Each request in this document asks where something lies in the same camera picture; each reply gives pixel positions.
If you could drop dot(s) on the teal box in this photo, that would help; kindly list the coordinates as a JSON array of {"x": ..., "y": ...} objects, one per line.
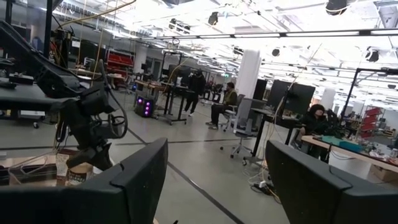
[{"x": 348, "y": 145}]

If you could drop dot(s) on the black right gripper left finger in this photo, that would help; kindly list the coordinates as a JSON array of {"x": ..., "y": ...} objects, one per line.
[{"x": 93, "y": 202}]

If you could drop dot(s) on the tan lid jar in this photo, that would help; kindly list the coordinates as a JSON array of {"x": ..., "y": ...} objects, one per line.
[{"x": 79, "y": 177}]

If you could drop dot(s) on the black standing desk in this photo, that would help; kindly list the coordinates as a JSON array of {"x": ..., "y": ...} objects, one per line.
[{"x": 174, "y": 102}]

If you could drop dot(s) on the computer tower purple lights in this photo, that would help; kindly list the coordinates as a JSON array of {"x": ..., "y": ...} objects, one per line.
[{"x": 144, "y": 107}]

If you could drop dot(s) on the red shelf rack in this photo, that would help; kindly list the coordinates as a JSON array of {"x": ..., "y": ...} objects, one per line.
[{"x": 119, "y": 60}]

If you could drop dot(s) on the power strip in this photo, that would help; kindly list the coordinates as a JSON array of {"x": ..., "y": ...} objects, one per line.
[{"x": 262, "y": 186}]

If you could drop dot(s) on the brown white sachet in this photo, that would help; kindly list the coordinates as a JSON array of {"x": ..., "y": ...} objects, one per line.
[{"x": 62, "y": 169}]

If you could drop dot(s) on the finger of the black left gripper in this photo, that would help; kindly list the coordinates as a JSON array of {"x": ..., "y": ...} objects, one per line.
[
  {"x": 82, "y": 158},
  {"x": 104, "y": 158}
]

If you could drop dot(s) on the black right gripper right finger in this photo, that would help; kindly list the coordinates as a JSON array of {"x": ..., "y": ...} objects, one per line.
[{"x": 326, "y": 199}]

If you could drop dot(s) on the red bin rack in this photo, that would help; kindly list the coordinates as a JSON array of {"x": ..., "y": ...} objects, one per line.
[{"x": 371, "y": 119}]

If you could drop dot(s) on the black monitor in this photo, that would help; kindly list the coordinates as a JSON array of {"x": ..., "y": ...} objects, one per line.
[
  {"x": 259, "y": 88},
  {"x": 295, "y": 96}
]

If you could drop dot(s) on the grey office chair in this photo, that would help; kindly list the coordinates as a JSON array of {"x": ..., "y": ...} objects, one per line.
[{"x": 245, "y": 115}]

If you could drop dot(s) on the long ceiling light bar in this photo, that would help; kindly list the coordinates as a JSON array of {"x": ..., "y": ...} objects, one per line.
[{"x": 280, "y": 35}]

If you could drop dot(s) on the black metal frame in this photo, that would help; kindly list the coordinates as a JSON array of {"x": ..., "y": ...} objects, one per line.
[{"x": 351, "y": 90}]

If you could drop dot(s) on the clear plastic container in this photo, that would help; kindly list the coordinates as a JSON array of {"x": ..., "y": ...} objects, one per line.
[{"x": 28, "y": 169}]

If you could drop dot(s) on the cardboard box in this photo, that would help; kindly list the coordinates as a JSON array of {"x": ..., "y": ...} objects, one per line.
[{"x": 385, "y": 173}]

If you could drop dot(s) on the person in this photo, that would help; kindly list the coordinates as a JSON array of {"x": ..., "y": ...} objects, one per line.
[
  {"x": 230, "y": 98},
  {"x": 314, "y": 123},
  {"x": 196, "y": 90}
]

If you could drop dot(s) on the white column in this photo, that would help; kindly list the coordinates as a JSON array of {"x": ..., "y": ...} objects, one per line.
[
  {"x": 248, "y": 73},
  {"x": 328, "y": 98}
]

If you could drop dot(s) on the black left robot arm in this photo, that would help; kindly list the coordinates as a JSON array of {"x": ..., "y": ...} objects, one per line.
[{"x": 56, "y": 77}]

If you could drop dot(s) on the wooden table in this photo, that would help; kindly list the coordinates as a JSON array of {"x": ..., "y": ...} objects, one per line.
[{"x": 357, "y": 155}]

